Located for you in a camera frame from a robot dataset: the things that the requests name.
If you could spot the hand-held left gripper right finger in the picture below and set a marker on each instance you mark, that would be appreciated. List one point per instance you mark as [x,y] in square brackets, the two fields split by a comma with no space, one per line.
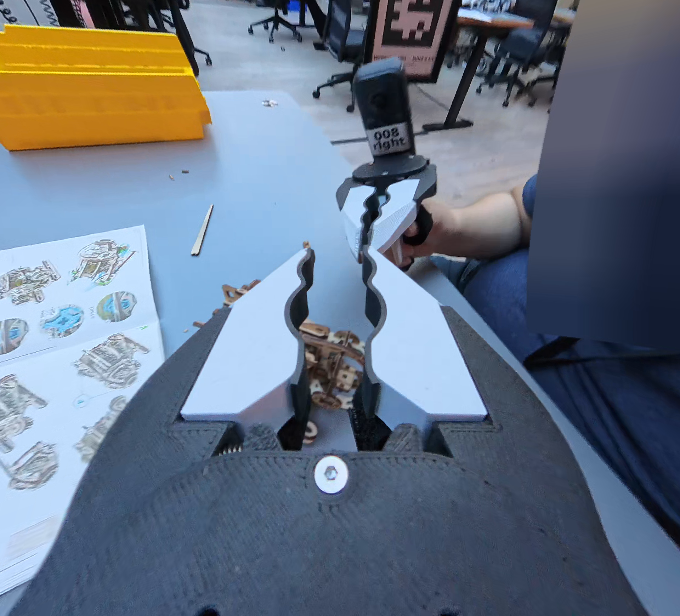
[425,361]

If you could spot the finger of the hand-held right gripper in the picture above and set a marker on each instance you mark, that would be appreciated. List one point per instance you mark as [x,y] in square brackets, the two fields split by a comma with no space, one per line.
[353,223]
[396,223]

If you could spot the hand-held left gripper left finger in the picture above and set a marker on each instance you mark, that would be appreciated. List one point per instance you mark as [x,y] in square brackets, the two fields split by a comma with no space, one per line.
[249,361]

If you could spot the person's right forearm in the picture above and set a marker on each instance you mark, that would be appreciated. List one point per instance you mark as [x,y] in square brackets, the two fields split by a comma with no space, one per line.
[499,223]

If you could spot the person's right hand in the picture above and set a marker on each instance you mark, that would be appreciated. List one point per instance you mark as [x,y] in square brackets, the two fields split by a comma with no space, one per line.
[446,233]

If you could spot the small round wooden piece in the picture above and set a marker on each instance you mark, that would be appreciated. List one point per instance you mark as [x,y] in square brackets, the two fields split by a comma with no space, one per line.
[311,431]

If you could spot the pink tag sign board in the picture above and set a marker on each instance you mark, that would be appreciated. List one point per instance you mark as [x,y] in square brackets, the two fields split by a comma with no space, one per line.
[419,5]

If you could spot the wooden desk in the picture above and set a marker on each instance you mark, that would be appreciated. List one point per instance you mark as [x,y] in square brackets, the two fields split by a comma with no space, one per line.
[494,18]

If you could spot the thin wooden stick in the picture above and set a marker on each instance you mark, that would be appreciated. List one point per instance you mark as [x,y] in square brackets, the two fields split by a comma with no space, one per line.
[202,231]

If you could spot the person's blue jeans leg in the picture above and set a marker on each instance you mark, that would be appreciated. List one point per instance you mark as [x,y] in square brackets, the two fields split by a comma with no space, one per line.
[584,441]

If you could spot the instruction booklet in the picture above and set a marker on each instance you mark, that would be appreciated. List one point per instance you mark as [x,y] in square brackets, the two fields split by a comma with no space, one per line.
[63,281]

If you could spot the yellow stacked storage bins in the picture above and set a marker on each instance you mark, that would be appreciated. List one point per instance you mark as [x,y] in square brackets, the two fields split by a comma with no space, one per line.
[106,106]

